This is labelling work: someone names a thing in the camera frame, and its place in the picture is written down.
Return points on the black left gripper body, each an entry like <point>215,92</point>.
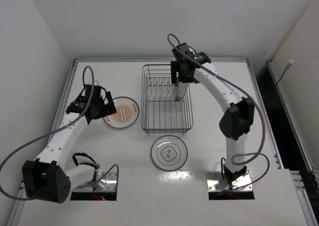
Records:
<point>105,106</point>

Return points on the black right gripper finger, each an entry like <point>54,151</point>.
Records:
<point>173,72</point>
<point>180,78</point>

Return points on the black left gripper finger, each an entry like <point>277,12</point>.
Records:
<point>104,113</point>
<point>110,103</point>

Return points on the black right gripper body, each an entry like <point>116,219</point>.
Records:
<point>175,73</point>

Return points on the orange sunburst plate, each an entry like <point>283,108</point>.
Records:
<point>127,112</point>

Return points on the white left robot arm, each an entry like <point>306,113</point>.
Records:
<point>45,178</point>

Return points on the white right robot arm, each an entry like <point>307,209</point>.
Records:
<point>238,111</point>

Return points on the white plate thin green rim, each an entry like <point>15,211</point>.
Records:
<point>169,153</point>

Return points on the grey wire dish rack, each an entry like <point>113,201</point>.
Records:
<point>162,110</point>

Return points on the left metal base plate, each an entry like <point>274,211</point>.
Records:
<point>106,185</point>

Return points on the metal base plate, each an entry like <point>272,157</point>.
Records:
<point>106,185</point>
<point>215,183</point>

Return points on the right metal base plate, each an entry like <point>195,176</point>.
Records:
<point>215,183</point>

